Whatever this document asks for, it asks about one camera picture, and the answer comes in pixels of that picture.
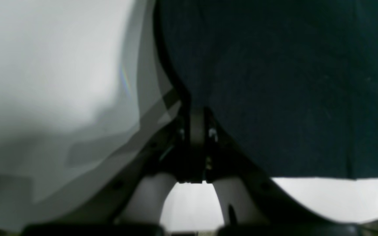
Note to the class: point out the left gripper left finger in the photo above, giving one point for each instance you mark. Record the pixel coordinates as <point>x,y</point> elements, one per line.
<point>136,195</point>

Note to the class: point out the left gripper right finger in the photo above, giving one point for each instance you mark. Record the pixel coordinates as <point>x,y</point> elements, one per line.
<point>252,204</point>

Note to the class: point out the black T-shirt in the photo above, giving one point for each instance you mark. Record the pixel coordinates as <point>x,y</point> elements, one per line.
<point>294,82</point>

